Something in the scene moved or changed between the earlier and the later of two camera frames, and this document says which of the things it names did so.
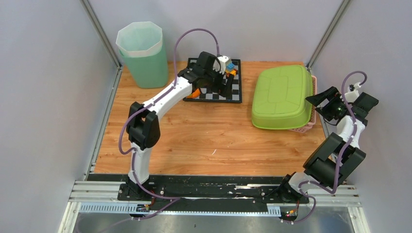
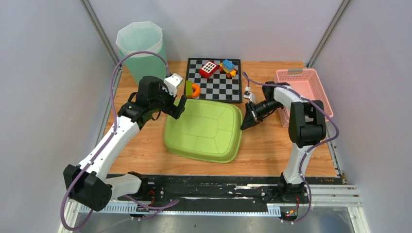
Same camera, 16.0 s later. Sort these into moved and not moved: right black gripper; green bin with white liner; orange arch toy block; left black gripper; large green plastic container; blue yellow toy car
Moved: left black gripper; large green plastic container; right black gripper
Not moved: orange arch toy block; blue yellow toy car; green bin with white liner
